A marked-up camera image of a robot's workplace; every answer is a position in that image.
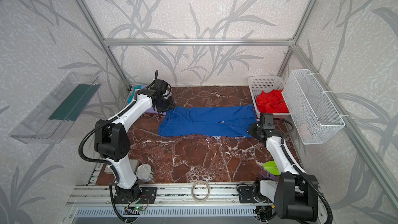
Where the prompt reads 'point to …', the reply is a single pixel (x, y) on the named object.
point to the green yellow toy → (270, 166)
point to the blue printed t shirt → (209, 121)
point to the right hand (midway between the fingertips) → (250, 124)
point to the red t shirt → (272, 102)
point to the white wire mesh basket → (315, 118)
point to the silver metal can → (144, 172)
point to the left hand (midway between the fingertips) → (176, 102)
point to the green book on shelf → (75, 103)
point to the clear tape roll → (205, 198)
